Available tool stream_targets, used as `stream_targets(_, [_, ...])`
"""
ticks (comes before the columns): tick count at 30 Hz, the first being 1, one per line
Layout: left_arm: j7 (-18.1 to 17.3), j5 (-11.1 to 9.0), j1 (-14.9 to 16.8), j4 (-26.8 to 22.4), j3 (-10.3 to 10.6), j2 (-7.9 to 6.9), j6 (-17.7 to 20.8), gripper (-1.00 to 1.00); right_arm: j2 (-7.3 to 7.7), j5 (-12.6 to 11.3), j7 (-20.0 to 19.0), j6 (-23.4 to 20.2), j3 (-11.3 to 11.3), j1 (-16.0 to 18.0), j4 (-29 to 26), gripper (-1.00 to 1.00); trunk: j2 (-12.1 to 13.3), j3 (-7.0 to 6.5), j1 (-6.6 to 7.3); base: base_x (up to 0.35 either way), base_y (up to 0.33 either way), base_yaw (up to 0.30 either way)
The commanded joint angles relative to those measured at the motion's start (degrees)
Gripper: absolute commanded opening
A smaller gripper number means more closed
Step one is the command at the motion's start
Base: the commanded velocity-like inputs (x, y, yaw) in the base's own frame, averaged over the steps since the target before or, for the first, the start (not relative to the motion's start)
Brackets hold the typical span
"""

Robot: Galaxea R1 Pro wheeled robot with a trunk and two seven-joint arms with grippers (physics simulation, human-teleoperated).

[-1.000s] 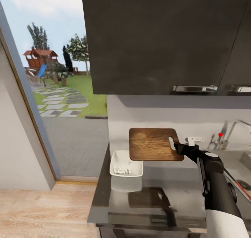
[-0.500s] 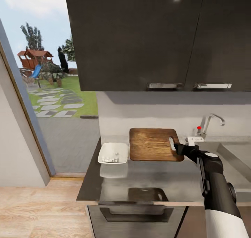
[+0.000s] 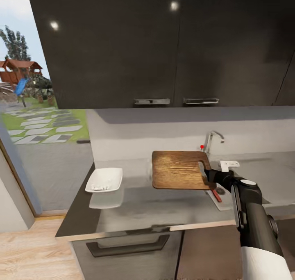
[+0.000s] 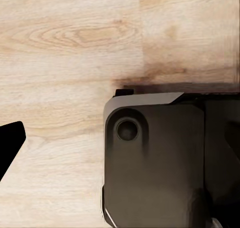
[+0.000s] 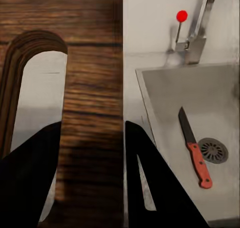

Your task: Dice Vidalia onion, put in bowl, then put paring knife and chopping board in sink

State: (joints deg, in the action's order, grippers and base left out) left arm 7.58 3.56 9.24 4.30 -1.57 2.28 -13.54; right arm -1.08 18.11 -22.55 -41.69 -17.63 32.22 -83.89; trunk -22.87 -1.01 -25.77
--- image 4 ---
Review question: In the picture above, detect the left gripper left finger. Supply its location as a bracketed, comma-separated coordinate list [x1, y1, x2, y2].
[0, 121, 26, 181]

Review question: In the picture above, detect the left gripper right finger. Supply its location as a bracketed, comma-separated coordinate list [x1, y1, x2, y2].
[224, 121, 240, 161]

